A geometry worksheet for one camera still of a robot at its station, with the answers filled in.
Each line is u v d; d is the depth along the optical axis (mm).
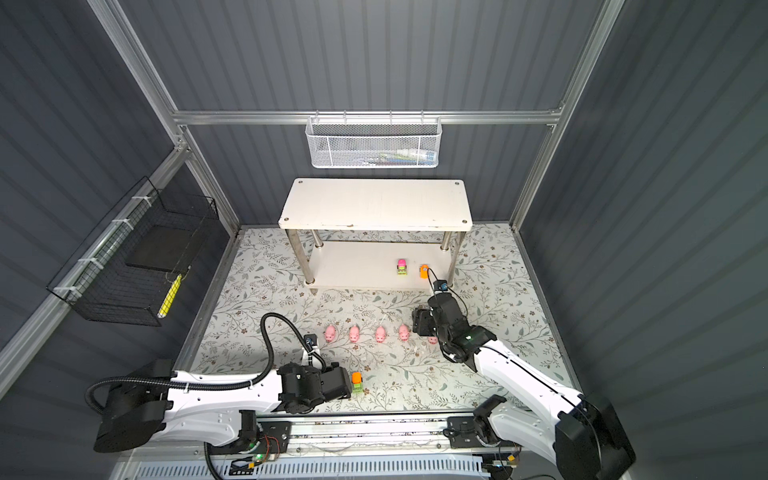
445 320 635
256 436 657
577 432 396
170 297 682
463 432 729
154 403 413
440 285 738
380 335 896
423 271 985
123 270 708
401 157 912
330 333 893
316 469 771
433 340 885
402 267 985
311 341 720
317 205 790
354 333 904
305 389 583
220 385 485
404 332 907
